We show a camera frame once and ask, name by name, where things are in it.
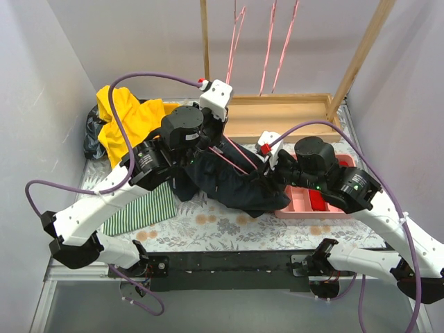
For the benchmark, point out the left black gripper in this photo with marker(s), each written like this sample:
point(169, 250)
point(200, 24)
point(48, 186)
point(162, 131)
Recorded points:
point(211, 125)

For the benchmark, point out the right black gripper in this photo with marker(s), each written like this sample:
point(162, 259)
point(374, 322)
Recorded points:
point(282, 166)

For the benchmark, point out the pink hanger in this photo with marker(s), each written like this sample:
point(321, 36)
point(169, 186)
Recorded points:
point(285, 45)
point(243, 160)
point(268, 46)
point(236, 32)

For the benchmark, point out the dark navy shorts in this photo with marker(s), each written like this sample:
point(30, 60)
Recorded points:
point(211, 174)

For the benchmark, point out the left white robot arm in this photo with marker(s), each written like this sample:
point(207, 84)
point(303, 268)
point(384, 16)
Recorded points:
point(77, 242)

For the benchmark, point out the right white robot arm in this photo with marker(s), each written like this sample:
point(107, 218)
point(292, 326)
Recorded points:
point(415, 264)

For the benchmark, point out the wooden hanger rack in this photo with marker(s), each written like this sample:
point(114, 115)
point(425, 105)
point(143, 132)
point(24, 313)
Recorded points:
point(251, 113)

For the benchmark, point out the red folded cloth middle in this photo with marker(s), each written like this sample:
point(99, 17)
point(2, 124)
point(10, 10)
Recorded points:
point(317, 202)

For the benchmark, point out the pink divided tray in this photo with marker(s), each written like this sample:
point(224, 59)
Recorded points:
point(307, 204)

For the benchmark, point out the yellow shirt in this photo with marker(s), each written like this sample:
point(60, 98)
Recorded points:
point(138, 119)

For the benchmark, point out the green white striped cloth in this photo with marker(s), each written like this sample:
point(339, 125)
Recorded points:
point(154, 207)

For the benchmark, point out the dark patterned garment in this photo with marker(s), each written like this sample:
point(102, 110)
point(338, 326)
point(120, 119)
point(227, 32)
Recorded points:
point(92, 148)

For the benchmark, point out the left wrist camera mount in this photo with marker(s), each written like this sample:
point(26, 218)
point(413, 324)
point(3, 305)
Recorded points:
point(216, 95)

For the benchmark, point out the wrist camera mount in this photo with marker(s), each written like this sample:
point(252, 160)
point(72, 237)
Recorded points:
point(216, 95)
point(269, 145)

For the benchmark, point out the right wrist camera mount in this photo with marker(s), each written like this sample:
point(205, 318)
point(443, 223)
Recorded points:
point(269, 145)

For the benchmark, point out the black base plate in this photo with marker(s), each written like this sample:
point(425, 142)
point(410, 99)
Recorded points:
point(232, 270)

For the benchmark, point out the aluminium frame rail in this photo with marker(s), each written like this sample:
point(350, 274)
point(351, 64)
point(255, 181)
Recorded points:
point(91, 302)

